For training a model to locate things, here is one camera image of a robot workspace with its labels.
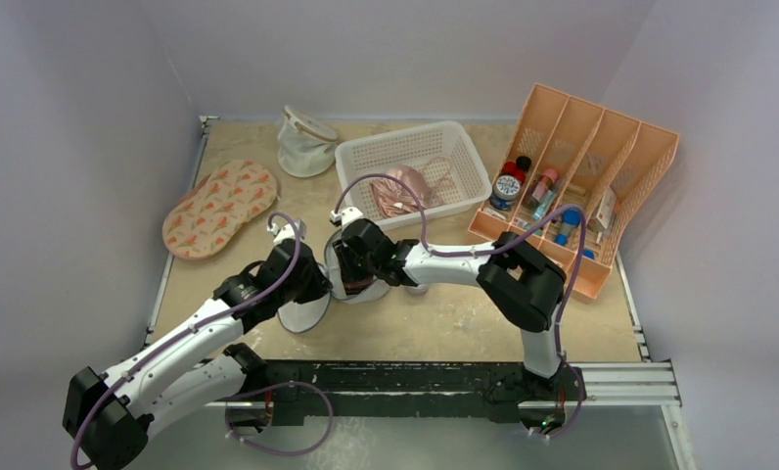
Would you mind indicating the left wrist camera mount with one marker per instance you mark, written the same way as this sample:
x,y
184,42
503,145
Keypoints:
x,y
290,230

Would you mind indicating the carrot print oval pad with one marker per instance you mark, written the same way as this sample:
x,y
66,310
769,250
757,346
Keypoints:
x,y
217,208

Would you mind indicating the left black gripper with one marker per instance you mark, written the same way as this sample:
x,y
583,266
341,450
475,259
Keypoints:
x,y
319,282

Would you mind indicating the small clear white-lid jar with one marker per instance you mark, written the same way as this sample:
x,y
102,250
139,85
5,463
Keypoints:
x,y
417,290

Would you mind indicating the orange plastic organizer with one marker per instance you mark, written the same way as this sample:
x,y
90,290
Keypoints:
x,y
592,148

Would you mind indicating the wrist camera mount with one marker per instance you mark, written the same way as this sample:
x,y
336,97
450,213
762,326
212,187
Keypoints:
x,y
343,217
290,230

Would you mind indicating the pink cap bottle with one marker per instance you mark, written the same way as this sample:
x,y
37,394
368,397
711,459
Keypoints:
x,y
543,184

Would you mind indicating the white red box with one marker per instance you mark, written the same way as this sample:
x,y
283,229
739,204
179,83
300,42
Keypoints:
x,y
603,214

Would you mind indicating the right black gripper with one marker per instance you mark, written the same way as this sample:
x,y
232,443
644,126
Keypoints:
x,y
346,260

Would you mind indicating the white mesh laundry bag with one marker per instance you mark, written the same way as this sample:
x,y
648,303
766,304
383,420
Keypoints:
x,y
307,145
297,318

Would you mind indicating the white plastic basket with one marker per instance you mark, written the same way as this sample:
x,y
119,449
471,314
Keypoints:
x,y
443,152

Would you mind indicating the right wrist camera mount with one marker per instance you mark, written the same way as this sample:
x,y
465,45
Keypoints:
x,y
343,217

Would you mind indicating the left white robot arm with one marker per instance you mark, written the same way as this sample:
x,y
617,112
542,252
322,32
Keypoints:
x,y
112,415

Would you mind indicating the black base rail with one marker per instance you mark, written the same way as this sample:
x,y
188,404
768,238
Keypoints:
x,y
499,392

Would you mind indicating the blue white round jar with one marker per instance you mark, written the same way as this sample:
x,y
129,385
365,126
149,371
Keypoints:
x,y
506,190

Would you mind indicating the red cap bottle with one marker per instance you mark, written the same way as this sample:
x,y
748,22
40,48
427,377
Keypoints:
x,y
518,168

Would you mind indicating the dark pink black-strap bra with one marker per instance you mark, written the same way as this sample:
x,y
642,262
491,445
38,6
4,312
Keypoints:
x,y
356,286

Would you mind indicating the blue cap tube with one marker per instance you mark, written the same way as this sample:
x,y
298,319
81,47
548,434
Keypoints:
x,y
570,220

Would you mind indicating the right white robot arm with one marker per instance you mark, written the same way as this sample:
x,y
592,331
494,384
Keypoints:
x,y
527,287

